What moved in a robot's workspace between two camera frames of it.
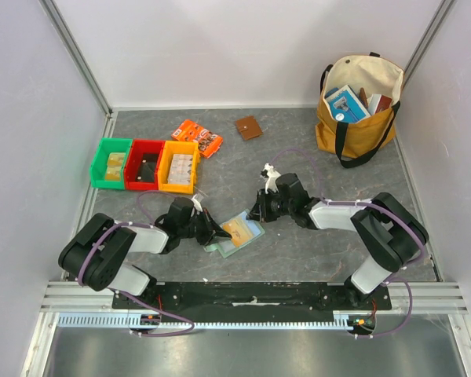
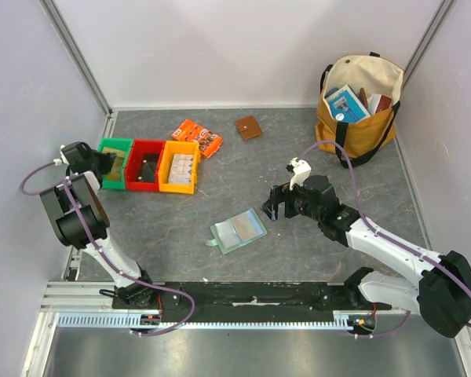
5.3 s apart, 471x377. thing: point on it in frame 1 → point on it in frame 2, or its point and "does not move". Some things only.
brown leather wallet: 249,127 does not move
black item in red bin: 147,167 does not move
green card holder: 242,231 does not move
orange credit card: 240,232 → 116,167
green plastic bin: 107,168 does not move
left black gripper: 215,228 → 107,159
